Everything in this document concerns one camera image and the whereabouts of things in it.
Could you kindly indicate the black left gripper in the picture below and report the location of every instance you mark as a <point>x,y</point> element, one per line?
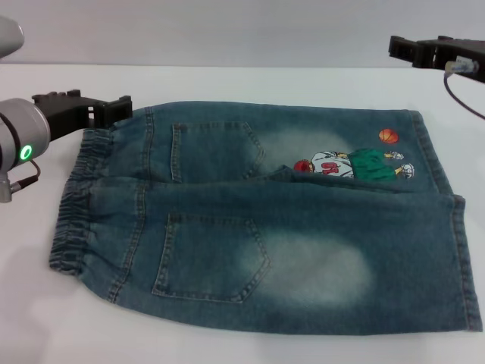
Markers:
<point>64,113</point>

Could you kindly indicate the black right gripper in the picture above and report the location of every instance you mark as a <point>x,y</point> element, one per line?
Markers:
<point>466,47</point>

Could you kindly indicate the blue denim shorts with cartoon print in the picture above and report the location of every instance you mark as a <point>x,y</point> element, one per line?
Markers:
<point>303,227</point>

